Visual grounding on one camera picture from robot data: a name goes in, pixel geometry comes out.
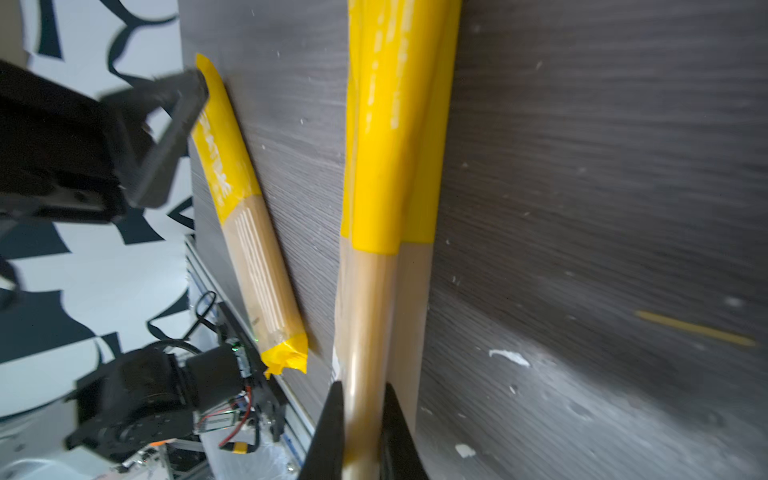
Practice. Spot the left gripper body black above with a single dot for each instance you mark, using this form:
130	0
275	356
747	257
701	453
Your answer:
56	162

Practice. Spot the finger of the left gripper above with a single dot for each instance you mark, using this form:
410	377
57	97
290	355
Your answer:
146	166

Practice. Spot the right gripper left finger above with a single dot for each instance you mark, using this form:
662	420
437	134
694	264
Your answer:
324	459

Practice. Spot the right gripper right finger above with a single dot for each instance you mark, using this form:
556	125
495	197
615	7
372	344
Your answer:
399	458

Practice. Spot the yellow spaghetti bag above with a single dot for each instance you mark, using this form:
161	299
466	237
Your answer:
400	73
271	308

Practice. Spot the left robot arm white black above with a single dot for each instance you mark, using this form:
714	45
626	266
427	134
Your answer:
154	393

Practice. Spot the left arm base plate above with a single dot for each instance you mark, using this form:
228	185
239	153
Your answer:
268	397

